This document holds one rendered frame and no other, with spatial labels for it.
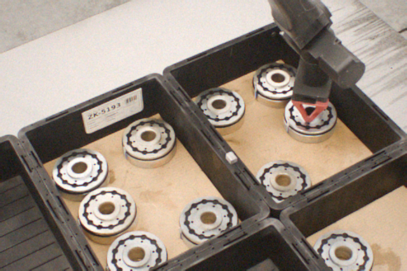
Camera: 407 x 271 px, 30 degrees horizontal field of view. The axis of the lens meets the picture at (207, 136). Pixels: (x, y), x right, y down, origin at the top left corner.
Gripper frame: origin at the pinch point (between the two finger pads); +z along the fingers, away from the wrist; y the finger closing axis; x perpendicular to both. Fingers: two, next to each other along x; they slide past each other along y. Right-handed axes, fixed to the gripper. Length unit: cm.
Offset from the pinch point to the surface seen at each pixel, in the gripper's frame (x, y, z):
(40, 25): 117, 104, 87
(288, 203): -0.1, -27.4, -6.0
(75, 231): 32, -41, -6
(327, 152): -4.6, -6.5, 4.2
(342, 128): -6.7, 0.2, 4.2
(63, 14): 110, 111, 87
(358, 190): -11.4, -19.1, -1.9
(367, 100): -10.4, -0.9, -5.7
